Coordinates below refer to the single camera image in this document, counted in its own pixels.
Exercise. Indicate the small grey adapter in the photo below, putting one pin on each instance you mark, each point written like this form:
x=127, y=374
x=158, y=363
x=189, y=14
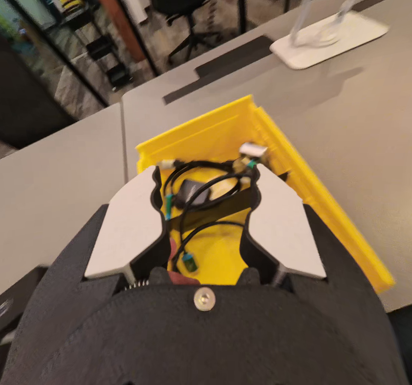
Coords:
x=253, y=151

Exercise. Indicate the dark chair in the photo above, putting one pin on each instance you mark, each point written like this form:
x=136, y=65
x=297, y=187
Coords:
x=29, y=95

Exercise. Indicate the black port adapter box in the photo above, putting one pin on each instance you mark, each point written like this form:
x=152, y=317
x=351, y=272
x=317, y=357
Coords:
x=193, y=193

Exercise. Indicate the black rolling cart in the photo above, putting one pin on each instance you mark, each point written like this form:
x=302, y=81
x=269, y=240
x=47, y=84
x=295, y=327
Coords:
x=96, y=44

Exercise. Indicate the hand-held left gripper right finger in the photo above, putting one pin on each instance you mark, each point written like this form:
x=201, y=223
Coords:
x=283, y=230

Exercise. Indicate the yellow plastic bin stack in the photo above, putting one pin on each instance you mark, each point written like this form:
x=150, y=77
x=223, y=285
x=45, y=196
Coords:
x=212, y=131

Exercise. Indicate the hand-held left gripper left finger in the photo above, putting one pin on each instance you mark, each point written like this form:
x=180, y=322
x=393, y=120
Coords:
x=125, y=230

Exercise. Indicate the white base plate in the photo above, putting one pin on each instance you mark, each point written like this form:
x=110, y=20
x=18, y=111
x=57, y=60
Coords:
x=328, y=38

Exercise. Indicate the black office chair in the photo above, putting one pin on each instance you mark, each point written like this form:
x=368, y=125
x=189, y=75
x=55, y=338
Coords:
x=187, y=5

